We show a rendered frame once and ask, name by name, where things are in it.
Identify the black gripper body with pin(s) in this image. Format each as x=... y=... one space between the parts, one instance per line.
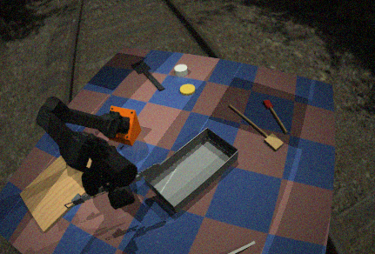
x=118 y=196

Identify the yellow round disc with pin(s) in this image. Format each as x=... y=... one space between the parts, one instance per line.
x=187 y=89

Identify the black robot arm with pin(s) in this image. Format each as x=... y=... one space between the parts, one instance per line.
x=77 y=147

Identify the grey short cylinder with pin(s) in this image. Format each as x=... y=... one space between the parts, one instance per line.
x=181 y=70

